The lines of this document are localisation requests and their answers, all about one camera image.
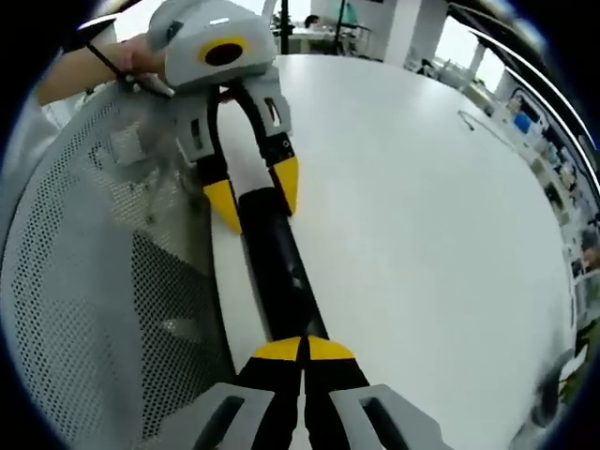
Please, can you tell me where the black remote control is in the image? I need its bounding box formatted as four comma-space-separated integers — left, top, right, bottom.
237, 187, 330, 346

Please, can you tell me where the white square pillar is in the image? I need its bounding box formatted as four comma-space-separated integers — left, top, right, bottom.
383, 0, 446, 67

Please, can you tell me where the person's left hand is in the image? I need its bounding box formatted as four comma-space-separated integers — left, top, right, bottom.
115, 36, 175, 98

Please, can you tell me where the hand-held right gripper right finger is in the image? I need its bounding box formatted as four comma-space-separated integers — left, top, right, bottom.
304, 335, 457, 450

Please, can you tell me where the grey curved object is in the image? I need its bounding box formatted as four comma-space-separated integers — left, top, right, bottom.
532, 363, 566, 428

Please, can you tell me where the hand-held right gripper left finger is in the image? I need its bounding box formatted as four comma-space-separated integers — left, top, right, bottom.
154, 335, 306, 450

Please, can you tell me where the thin black stand pole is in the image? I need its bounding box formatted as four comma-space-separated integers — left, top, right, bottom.
331, 0, 349, 56

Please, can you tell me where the thick black tripod stand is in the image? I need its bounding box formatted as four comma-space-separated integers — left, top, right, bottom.
279, 0, 291, 56

